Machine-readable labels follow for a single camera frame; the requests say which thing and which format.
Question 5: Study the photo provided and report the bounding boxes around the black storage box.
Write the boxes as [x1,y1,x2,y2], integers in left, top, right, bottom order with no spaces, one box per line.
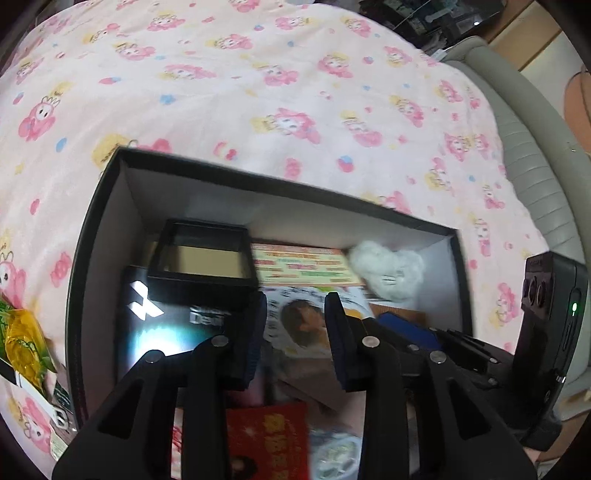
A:
[65,147,476,480]

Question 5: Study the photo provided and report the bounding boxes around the cartoon girl sticker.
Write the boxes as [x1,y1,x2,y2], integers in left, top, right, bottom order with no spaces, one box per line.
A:
[259,285,375,361]

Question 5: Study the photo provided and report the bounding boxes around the small black lidded case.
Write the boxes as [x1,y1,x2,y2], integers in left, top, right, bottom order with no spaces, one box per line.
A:
[145,218,262,315]

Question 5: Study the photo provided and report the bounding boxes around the black device box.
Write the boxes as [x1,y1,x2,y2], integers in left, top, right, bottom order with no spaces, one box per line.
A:
[115,265,252,388]

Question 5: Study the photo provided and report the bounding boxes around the red envelope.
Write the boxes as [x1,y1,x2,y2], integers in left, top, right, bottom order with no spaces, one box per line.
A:
[225,401,309,480]

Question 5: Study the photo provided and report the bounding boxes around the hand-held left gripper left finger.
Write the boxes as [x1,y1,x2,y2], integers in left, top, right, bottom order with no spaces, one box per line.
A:
[52,292,269,480]

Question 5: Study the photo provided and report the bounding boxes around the green yellow snack packet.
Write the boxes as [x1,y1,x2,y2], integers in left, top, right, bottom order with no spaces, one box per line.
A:
[0,298,58,386]

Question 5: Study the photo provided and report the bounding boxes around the white plush toy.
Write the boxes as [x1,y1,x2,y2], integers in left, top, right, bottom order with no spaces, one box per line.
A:
[348,240,426,305]

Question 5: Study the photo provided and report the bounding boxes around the grey padded headboard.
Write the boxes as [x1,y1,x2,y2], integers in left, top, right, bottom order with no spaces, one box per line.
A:
[443,34,585,398]

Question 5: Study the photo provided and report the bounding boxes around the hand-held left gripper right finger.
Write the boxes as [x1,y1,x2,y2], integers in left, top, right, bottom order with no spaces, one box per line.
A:
[323,292,539,480]

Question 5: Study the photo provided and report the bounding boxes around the dark clutter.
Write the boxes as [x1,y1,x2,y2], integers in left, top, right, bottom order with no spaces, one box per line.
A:
[358,0,506,49]

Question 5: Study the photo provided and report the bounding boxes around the pink printed blanket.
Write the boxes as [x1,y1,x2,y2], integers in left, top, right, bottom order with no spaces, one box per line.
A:
[0,0,550,480]

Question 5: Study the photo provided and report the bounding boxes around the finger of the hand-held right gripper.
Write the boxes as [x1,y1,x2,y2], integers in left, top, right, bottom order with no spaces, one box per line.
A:
[376,311,441,354]
[427,325,502,386]

